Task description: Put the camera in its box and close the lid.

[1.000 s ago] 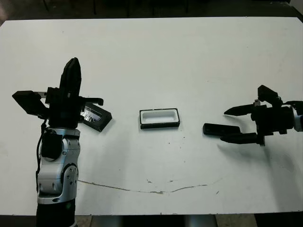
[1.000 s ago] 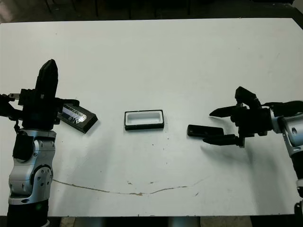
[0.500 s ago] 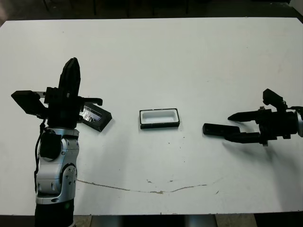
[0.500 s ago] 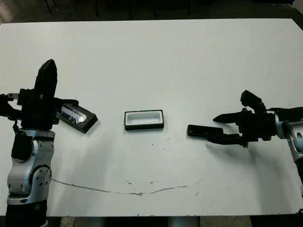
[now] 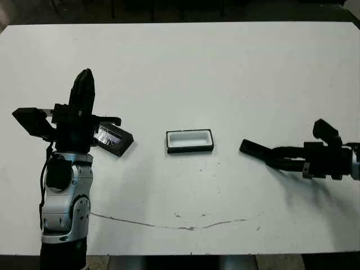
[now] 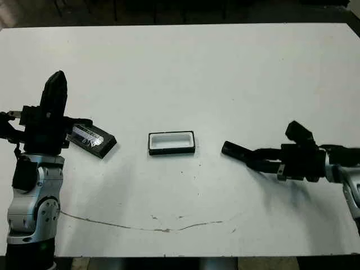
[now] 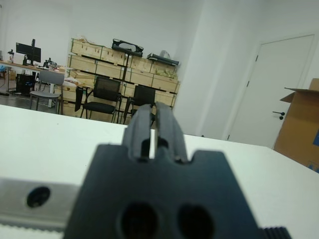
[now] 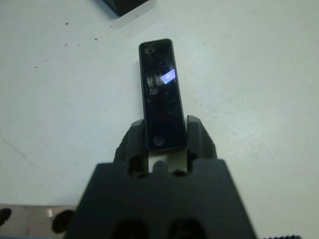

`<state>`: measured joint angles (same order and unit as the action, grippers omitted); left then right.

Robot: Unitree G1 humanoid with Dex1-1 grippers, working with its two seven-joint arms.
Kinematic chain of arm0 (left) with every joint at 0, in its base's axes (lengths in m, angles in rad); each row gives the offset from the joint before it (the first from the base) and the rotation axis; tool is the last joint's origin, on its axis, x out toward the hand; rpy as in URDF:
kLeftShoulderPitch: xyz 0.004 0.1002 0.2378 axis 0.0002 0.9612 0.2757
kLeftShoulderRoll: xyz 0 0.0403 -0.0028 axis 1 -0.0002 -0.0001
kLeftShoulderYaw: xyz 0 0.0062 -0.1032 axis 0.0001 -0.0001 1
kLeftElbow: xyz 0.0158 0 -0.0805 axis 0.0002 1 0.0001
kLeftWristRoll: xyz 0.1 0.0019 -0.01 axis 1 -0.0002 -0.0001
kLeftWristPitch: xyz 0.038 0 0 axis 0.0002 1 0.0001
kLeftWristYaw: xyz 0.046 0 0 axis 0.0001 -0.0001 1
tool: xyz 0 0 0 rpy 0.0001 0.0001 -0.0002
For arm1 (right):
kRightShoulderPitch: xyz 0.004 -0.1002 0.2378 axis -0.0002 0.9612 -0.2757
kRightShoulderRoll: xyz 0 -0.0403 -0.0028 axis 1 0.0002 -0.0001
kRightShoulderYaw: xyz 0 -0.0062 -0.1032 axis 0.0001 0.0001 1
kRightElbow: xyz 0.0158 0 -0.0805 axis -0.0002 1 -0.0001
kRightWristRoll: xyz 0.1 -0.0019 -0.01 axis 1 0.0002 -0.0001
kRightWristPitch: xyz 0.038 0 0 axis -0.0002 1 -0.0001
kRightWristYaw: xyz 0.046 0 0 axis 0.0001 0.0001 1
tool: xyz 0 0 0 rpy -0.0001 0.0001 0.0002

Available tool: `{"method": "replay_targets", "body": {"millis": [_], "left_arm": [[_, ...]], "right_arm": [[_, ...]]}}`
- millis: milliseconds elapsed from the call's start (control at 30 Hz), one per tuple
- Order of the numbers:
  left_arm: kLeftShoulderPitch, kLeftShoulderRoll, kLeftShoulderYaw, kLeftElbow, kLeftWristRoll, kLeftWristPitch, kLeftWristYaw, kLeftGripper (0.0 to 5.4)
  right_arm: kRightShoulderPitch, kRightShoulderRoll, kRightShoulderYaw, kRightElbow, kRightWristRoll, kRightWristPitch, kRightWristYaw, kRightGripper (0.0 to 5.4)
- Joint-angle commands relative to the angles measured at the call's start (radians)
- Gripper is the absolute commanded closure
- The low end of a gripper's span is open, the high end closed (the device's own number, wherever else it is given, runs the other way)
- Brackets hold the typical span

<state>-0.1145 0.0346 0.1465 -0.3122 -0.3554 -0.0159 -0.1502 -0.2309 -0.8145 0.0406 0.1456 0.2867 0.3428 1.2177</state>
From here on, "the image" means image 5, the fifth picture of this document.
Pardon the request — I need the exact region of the black box lid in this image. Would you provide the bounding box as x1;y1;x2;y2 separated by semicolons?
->
91;123;135;157

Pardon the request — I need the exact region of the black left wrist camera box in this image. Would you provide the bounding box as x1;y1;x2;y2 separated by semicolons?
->
12;106;57;141

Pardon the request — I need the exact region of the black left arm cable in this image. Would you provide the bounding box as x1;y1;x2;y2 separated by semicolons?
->
39;140;57;214

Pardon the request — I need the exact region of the black box with white insert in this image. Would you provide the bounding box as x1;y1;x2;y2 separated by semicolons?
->
165;128;215;154

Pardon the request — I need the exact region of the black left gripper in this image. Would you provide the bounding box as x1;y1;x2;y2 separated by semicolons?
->
42;69;122;153

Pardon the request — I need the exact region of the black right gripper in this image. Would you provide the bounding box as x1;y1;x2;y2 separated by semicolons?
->
264;141;353;181

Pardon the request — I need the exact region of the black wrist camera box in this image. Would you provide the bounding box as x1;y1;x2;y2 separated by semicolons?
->
312;119;343;146
12;106;57;141

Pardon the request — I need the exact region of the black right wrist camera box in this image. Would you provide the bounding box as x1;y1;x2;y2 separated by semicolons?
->
312;119;343;146

